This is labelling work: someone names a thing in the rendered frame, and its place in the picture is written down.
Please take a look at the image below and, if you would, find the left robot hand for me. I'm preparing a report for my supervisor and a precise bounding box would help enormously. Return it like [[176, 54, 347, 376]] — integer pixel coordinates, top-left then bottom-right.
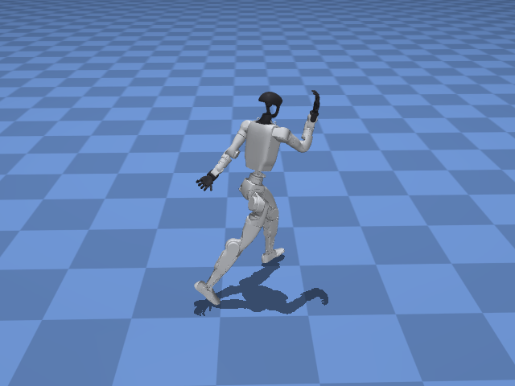
[[196, 170, 219, 191]]

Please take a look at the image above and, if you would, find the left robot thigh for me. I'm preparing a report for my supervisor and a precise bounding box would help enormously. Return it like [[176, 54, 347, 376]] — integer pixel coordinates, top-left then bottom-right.
[[239, 184, 279, 220]]

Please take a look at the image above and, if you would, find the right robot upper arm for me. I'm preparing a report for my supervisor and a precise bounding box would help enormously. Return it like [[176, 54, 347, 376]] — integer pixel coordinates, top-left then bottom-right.
[[272, 127, 307, 153]]

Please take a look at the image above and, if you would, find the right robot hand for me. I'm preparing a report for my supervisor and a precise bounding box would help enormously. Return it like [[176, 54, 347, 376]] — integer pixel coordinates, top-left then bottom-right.
[[310, 90, 319, 122]]

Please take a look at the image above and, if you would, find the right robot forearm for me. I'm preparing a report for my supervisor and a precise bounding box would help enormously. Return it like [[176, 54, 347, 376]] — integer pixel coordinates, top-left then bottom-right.
[[302, 113, 318, 150]]

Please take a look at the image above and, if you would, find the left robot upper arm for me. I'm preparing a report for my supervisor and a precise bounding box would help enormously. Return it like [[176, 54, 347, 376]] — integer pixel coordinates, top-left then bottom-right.
[[226, 120, 251, 158]]

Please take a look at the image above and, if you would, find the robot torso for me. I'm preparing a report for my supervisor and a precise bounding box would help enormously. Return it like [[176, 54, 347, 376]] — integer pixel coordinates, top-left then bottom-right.
[[241, 117, 281, 200]]

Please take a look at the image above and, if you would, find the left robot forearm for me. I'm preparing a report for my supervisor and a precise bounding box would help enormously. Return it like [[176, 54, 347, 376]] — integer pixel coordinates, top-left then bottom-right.
[[211, 149, 232, 177]]

